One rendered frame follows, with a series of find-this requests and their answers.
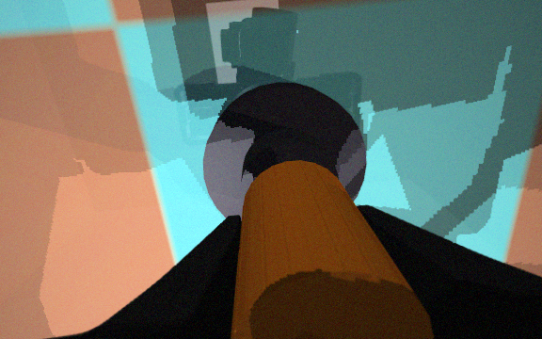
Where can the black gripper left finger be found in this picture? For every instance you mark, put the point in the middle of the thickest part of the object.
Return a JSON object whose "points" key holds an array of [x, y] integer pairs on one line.
{"points": [[193, 300]]}

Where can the orange cylinder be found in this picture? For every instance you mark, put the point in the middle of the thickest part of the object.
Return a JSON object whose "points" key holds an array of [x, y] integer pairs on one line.
{"points": [[311, 267]]}

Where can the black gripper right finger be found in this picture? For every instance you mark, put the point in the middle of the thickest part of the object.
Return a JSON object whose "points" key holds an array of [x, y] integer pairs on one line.
{"points": [[466, 294]]}

